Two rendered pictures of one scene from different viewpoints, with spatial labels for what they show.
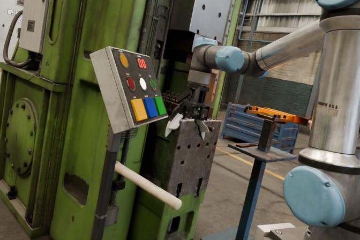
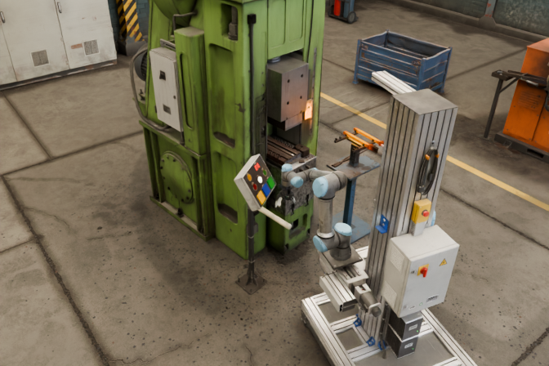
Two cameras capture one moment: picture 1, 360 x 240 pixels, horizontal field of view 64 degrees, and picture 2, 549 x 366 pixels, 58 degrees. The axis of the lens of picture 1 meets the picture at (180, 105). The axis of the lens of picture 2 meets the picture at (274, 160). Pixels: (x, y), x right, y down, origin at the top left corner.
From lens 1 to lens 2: 2.75 m
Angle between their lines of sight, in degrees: 25
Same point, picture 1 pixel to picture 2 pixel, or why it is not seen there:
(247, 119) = (382, 60)
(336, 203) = (323, 247)
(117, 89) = (249, 194)
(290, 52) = not seen: hidden behind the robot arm
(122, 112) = (254, 203)
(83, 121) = (223, 173)
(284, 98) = not seen: outside the picture
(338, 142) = (324, 230)
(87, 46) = (214, 129)
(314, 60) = not seen: outside the picture
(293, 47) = not seen: hidden behind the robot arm
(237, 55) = (299, 182)
